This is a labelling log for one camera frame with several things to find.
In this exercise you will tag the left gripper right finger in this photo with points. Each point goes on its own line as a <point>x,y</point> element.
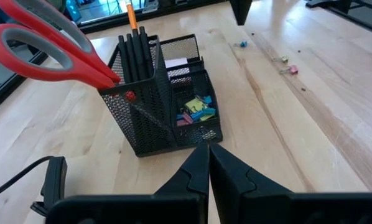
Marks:
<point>235,182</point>

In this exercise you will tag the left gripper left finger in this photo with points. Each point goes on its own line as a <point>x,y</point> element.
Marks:
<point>192,180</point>

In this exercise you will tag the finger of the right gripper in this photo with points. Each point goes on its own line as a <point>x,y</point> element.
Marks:
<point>240,11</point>

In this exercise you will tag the blue binder clip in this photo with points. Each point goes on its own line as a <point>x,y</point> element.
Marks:
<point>208,99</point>
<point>198,115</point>
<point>243,44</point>

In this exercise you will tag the yellow binder clip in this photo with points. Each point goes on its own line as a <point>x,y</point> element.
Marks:
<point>284,58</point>
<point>206,118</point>

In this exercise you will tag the black mesh desk organizer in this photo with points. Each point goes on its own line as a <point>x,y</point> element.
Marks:
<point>148,124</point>

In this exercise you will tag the teal binder clip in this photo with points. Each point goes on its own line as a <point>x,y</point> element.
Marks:
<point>209,111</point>

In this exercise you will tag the yellow-green eraser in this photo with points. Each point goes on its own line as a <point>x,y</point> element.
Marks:
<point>193,105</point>

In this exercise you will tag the pink sticky note pad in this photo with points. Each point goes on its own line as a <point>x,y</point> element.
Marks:
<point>176,62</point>

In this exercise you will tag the yellow pencil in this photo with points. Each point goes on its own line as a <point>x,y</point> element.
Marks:
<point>131,15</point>

